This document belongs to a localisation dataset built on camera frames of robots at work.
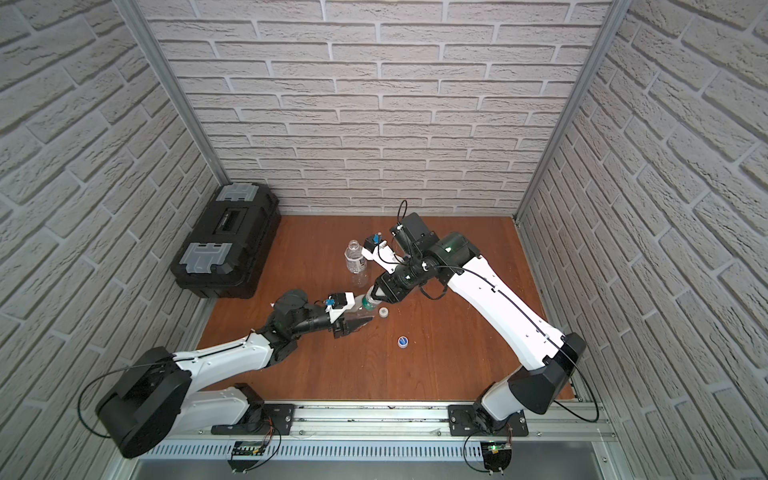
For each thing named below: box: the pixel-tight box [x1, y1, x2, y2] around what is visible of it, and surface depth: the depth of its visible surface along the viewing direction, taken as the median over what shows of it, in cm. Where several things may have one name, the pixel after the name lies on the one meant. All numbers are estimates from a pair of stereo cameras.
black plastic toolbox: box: [171, 182, 281, 299], surface depth 94 cm
